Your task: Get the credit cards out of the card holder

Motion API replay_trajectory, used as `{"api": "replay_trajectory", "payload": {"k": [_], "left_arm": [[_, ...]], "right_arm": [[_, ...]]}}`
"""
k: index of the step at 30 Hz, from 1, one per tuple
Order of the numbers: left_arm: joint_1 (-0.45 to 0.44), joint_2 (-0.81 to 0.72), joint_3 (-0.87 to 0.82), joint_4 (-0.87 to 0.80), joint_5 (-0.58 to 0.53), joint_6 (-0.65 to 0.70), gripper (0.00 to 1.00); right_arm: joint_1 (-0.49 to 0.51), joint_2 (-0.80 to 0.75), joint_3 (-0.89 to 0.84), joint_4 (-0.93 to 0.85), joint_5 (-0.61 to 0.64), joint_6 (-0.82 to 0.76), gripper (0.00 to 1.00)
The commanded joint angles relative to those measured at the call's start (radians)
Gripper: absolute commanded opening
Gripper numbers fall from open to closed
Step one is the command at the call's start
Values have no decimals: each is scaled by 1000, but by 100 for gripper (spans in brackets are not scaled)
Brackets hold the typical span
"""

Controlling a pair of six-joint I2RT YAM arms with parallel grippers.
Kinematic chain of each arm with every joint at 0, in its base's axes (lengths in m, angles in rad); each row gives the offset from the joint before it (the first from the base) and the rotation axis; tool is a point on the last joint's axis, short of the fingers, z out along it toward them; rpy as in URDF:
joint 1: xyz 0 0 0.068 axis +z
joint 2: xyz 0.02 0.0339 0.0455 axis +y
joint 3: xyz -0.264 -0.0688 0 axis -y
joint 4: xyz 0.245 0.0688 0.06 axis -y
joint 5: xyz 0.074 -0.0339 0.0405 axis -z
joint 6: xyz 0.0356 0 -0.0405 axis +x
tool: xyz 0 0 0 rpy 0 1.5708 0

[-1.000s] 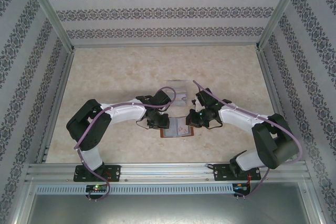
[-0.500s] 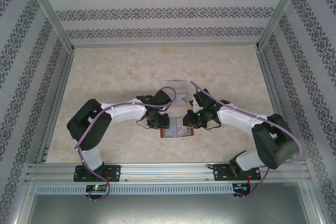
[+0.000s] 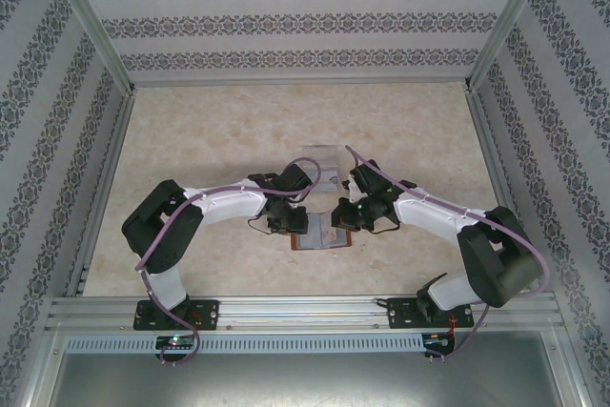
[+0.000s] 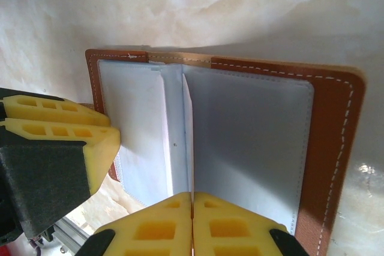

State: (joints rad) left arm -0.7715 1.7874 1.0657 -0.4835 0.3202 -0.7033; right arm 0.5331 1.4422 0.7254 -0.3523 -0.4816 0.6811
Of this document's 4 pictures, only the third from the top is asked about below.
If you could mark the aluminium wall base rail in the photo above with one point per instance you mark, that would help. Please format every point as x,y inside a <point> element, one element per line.
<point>300,84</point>

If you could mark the aluminium table edge rail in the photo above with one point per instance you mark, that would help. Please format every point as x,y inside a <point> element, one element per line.
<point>487,140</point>
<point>103,188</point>

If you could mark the aluminium frame bar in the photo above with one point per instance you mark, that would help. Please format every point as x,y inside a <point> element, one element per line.
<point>575,369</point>
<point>45,369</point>

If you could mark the pink print credit card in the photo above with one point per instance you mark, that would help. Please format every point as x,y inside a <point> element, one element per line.
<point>329,234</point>

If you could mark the grey metal sheet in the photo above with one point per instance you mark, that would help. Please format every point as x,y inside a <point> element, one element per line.
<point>305,383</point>

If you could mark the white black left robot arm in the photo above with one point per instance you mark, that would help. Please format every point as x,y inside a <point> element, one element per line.
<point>229,204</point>

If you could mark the clear acrylic card stand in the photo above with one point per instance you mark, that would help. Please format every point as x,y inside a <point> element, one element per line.
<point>324,154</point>

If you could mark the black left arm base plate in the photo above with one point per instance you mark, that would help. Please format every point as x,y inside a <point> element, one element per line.
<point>209,314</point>

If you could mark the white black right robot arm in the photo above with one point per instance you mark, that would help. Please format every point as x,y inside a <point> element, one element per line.
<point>429,216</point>

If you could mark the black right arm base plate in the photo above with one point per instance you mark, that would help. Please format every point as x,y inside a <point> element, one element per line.
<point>402,314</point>

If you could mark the aluminium frame post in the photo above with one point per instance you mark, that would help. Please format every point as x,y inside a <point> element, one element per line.
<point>86,11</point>
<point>512,11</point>

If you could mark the brown leather card holder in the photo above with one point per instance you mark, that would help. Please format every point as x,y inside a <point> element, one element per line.
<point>310,238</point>

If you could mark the aluminium mounting rail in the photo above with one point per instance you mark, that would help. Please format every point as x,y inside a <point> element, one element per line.
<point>305,314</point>

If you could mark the small LED controller board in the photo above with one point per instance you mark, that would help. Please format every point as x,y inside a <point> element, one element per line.
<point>436,341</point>
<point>177,342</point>

